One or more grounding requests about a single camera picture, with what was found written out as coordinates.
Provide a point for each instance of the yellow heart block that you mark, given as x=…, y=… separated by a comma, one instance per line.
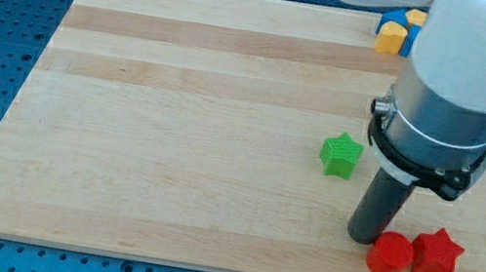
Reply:
x=390, y=38

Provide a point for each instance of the light wooden board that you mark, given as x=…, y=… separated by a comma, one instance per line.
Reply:
x=187, y=133

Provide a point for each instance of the red cylinder block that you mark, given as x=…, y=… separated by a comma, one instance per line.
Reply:
x=391, y=252

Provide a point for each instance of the green star block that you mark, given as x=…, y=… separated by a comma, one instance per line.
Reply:
x=339, y=155

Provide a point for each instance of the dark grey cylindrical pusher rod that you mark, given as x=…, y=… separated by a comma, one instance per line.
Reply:
x=378, y=206

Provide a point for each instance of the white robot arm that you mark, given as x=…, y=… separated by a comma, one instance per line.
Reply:
x=449, y=52

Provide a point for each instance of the blue block behind heart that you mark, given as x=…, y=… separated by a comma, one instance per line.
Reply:
x=397, y=16

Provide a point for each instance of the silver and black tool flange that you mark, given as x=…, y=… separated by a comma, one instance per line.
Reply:
x=421, y=139

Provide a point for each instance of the yellow block at back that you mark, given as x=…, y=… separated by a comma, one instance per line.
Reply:
x=415, y=17

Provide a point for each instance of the red star block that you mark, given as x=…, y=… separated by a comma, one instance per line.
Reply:
x=435, y=252

